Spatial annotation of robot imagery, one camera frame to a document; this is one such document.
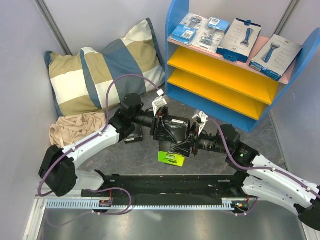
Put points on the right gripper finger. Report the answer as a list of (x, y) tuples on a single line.
[(183, 149), (193, 131)]

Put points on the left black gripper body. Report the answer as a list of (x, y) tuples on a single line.
[(158, 120)]

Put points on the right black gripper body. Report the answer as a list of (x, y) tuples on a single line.
[(194, 143)]

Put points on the black green razor box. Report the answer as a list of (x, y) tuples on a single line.
[(135, 136), (179, 127)]

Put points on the blue Gillette razor blister pack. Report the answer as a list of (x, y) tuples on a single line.
[(189, 28)]

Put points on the Harry's razor pack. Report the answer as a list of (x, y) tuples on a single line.
[(239, 40), (275, 57)]

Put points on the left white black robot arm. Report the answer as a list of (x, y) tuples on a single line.
[(59, 170)]

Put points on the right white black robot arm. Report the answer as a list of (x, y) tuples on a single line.
[(259, 177)]

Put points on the colourful wooden shelf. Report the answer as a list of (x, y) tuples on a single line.
[(232, 92)]

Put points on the checked blue beige pillow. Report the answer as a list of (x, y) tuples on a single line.
[(92, 80)]

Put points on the beige crumpled cloth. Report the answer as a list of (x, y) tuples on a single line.
[(71, 129)]

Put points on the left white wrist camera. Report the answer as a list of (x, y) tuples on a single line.
[(160, 101)]

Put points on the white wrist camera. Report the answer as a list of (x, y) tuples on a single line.
[(160, 101), (201, 119)]

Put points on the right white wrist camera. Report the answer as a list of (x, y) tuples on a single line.
[(201, 119)]

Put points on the grey slotted cable duct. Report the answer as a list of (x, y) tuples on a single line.
[(95, 204)]

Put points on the aluminium frame rail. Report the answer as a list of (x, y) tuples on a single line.
[(68, 219)]

